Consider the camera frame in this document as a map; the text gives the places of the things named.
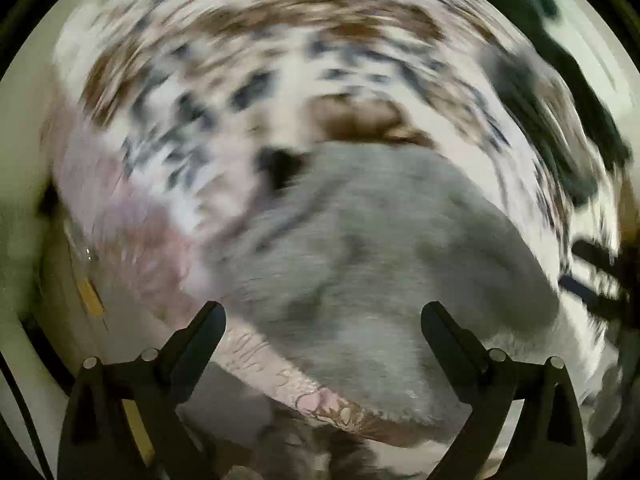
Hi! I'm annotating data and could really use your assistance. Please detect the floral bed blanket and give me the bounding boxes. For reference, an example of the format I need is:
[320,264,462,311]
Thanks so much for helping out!
[47,0,617,396]

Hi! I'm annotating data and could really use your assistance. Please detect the pink floral mattress sheet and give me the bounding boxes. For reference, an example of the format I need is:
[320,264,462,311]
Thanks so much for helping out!
[44,98,452,446]

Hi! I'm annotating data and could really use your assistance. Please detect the dark green folded quilt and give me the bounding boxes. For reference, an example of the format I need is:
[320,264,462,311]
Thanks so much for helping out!
[486,0,631,207]

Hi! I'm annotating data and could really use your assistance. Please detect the grey fluffy pants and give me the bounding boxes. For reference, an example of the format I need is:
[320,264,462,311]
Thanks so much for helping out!
[221,143,561,427]

